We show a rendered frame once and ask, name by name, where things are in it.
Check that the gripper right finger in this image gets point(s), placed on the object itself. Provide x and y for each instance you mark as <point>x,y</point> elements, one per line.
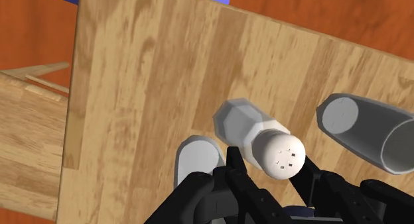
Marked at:
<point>339,194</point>

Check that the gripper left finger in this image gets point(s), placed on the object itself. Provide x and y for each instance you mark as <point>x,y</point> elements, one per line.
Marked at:
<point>239,184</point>

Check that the small grey cup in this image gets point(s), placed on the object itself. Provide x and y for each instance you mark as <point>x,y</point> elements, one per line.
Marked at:
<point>194,158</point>

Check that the white salt shaker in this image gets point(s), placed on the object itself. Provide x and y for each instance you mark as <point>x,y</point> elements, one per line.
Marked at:
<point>258,136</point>

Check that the large grey cup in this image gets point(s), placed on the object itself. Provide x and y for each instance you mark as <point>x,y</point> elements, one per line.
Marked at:
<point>372,129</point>

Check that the wooden table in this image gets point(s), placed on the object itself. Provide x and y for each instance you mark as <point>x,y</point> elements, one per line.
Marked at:
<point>145,71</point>

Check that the wooden chair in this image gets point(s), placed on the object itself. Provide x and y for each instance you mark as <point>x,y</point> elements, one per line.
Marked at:
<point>29,136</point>

